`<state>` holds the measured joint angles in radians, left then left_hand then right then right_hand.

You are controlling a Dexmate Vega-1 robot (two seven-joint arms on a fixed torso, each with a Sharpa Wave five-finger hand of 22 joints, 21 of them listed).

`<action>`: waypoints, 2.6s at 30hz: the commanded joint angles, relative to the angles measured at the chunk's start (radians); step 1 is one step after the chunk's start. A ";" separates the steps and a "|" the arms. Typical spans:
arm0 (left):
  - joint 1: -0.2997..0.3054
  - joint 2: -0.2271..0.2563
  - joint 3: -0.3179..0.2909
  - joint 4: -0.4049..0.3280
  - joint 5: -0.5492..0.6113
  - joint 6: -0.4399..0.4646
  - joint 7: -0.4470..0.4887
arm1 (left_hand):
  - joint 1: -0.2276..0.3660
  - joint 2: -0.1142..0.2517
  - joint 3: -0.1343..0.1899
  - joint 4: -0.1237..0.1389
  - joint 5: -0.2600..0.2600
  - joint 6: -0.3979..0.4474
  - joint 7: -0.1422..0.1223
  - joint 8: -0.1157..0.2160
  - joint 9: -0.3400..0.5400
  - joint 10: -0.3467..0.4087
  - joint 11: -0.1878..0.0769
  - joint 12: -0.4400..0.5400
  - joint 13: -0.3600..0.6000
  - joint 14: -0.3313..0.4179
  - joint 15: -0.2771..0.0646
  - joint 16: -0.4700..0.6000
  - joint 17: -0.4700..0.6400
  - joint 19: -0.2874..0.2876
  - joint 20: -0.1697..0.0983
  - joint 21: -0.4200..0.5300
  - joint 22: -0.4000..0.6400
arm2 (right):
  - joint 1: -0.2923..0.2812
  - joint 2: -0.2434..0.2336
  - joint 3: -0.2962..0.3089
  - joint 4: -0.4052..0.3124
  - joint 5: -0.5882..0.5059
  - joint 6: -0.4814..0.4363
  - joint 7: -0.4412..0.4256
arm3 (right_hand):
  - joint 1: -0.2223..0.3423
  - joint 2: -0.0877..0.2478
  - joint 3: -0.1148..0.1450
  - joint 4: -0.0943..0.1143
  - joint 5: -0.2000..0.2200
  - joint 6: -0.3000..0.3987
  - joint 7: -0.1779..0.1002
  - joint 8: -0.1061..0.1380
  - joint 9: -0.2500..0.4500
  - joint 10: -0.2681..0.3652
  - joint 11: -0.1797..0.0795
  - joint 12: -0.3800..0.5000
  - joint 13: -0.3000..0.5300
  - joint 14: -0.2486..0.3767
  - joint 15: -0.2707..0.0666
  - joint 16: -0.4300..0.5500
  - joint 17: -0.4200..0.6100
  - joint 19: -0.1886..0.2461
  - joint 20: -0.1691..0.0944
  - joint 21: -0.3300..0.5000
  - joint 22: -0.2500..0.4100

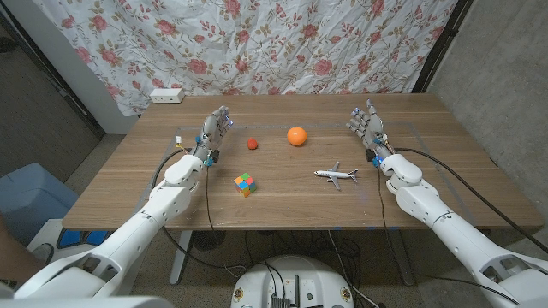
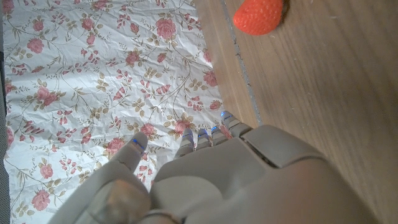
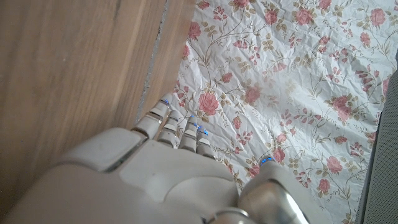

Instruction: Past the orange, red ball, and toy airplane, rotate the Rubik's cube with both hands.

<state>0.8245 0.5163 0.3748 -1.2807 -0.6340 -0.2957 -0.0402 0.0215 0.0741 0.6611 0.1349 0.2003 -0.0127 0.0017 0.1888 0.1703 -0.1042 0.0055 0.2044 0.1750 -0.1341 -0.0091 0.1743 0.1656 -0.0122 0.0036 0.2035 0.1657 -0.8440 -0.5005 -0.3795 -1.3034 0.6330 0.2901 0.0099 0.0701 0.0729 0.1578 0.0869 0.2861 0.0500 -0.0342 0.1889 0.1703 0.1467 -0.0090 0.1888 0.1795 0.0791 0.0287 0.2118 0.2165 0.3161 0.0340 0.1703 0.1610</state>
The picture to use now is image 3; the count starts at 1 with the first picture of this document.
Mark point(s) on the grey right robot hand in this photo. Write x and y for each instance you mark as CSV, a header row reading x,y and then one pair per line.
x,y
155,174

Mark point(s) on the grey tape outline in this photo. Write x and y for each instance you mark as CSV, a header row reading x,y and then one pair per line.
x,y
152,62

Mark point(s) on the floral backdrop cloth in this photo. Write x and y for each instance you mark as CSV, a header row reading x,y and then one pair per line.
x,y
280,62

